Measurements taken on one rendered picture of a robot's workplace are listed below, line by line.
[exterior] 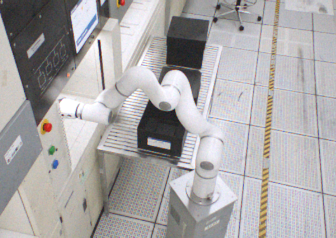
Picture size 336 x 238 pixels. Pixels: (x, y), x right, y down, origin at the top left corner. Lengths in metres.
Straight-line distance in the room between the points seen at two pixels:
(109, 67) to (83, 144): 0.47
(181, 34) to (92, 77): 0.79
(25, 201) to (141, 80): 0.69
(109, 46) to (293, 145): 2.03
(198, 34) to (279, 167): 1.32
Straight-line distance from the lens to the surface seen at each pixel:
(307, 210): 3.24
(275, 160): 3.45
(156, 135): 2.21
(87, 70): 2.38
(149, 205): 3.01
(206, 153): 1.80
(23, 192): 1.70
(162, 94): 1.59
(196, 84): 2.65
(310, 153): 3.61
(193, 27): 2.93
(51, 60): 1.64
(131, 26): 3.18
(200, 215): 2.10
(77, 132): 2.32
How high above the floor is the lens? 2.55
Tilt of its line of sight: 45 degrees down
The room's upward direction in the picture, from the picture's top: 4 degrees clockwise
